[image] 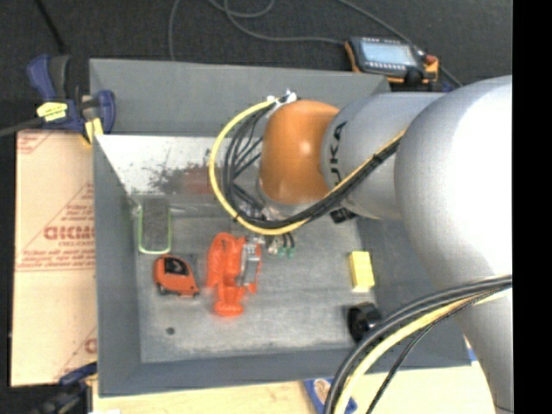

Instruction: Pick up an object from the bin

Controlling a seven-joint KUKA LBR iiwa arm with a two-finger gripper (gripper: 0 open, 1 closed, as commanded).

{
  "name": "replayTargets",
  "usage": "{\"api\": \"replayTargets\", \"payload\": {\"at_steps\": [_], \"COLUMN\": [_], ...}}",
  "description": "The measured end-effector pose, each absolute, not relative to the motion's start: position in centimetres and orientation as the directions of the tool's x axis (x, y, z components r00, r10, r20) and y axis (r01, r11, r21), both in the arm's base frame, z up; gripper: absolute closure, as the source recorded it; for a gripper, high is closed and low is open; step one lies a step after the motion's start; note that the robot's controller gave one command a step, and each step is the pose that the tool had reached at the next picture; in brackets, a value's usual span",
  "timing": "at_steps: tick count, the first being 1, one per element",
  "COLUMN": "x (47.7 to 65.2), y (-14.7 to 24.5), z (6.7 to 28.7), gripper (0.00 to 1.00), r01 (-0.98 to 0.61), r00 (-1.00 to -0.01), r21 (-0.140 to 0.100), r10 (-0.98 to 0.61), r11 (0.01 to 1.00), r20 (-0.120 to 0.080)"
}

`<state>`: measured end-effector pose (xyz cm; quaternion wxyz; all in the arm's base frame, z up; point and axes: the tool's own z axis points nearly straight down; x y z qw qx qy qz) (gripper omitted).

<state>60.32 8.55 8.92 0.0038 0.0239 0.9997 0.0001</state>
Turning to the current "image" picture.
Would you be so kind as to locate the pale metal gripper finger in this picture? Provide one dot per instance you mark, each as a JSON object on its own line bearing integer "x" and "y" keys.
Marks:
{"x": 257, "y": 263}
{"x": 247, "y": 265}

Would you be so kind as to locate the grey metal bin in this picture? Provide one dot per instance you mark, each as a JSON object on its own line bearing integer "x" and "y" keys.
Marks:
{"x": 284, "y": 317}

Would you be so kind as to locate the brown cardboard board red print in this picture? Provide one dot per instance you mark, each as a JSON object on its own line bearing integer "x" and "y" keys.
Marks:
{"x": 52, "y": 231}

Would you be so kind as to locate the black cylinder on white bracket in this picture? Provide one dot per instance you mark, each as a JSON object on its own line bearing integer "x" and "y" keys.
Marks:
{"x": 343, "y": 215}

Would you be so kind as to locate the yellow block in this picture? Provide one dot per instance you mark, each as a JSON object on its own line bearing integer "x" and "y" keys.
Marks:
{"x": 361, "y": 272}

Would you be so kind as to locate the orange and black tape measure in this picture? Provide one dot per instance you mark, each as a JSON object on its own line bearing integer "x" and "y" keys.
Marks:
{"x": 174, "y": 276}

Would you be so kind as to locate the orange plastic toy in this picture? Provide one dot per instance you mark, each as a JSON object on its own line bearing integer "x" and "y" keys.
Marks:
{"x": 224, "y": 265}

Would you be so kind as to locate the black round knob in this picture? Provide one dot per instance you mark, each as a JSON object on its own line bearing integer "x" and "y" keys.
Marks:
{"x": 361, "y": 321}

